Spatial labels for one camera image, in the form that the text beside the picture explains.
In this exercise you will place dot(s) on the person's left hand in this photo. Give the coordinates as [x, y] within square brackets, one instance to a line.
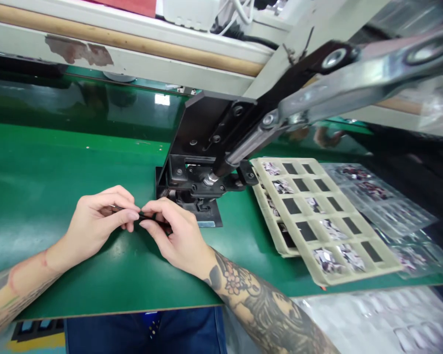
[86, 228]

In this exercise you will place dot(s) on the person's legs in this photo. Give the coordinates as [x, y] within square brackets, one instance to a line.
[133, 332]

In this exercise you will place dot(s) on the clear plastic blister tray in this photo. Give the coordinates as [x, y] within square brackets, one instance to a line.
[417, 254]
[380, 195]

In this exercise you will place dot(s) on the green work mat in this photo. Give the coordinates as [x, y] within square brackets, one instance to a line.
[96, 158]

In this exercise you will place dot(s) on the heaps of small shiny parts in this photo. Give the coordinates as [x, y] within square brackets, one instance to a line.
[334, 230]

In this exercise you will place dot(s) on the thin metal tool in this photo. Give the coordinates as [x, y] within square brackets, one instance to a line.
[115, 207]

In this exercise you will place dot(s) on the person's right hand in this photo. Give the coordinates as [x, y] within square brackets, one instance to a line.
[184, 239]

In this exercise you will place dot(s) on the small black part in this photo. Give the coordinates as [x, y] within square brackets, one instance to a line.
[147, 218]

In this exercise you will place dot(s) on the beige compartment tray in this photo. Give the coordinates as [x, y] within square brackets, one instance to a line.
[332, 221]
[286, 241]

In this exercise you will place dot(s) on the pile of clear plastic trays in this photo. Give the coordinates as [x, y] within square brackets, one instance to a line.
[376, 321]

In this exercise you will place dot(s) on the white conveyor frame wooden rail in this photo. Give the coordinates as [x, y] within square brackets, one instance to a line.
[96, 40]

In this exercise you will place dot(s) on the black lever press machine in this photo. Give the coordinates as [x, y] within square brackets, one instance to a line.
[206, 125]

